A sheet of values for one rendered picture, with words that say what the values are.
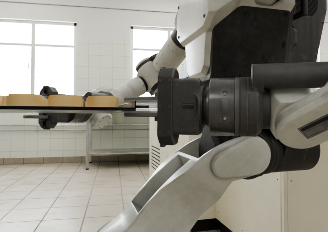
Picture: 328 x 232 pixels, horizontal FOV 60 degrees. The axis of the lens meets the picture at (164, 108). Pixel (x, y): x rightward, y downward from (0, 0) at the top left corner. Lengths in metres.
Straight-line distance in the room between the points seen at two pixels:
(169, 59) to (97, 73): 4.02
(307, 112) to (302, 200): 1.07
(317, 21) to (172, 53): 0.46
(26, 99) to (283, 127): 0.35
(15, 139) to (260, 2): 4.81
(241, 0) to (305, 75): 0.25
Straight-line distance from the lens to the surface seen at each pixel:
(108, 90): 1.03
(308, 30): 0.74
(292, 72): 0.40
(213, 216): 2.03
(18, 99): 0.45
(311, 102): 0.38
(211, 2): 0.61
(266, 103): 0.41
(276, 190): 1.41
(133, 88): 1.04
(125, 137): 4.94
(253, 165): 0.64
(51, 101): 0.45
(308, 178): 1.44
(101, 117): 0.96
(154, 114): 0.44
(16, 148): 5.18
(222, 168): 0.60
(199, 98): 0.42
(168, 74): 0.43
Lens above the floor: 0.76
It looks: 2 degrees up
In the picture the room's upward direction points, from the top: straight up
